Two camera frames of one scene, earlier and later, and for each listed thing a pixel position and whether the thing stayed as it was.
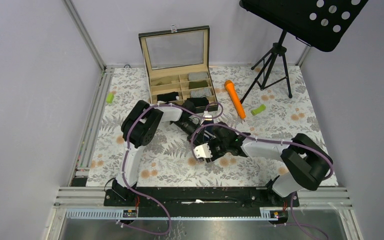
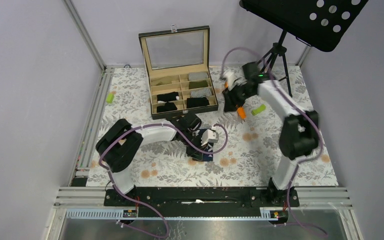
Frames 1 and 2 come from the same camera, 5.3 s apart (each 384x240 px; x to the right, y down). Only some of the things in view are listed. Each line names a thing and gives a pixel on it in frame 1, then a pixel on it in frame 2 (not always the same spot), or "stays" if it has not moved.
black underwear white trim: (168, 97) stays
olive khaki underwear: (164, 80) stays
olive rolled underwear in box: (198, 84) stays
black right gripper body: (218, 149) -> (241, 93)
